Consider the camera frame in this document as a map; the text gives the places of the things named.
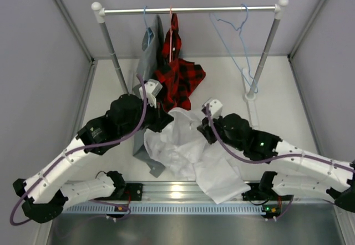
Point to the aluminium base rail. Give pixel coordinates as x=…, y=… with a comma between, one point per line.
x=183, y=191

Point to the red black plaid shirt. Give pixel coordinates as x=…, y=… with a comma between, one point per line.
x=180, y=77

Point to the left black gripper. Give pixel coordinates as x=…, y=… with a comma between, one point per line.
x=161, y=118

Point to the silver white clothes rack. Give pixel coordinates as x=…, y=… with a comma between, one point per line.
x=250, y=82

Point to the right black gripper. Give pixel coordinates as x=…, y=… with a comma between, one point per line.
x=206, y=130

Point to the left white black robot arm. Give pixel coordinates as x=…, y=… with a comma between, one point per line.
x=47, y=194

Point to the white shirt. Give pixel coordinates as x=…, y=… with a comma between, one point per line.
x=184, y=151

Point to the grey shirt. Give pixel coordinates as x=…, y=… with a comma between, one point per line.
x=150, y=59

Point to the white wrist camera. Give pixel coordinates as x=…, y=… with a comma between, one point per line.
x=149, y=91
x=214, y=106

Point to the pink hanger with plaid shirt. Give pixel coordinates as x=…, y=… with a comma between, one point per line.
x=171, y=35

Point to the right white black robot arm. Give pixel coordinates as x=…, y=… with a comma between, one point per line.
x=290, y=170

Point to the blue hanger with grey shirt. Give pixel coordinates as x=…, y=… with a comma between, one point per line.
x=147, y=28

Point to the slotted grey cable duct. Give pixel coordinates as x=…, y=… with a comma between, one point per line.
x=92, y=208

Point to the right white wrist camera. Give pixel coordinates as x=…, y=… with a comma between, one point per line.
x=214, y=106

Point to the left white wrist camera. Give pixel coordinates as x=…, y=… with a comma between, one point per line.
x=149, y=91

